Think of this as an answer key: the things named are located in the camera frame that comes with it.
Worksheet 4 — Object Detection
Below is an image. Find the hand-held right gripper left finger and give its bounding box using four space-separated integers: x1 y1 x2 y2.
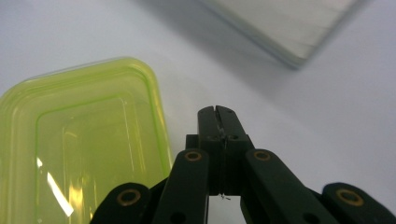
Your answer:
186 105 226 196

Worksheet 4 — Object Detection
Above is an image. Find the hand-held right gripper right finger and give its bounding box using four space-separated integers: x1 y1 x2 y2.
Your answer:
216 105 255 196

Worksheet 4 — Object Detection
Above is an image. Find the green plastic food container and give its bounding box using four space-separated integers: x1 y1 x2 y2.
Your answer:
0 56 174 224

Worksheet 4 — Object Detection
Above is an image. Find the white wire shelf rack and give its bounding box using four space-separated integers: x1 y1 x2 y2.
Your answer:
198 0 369 70

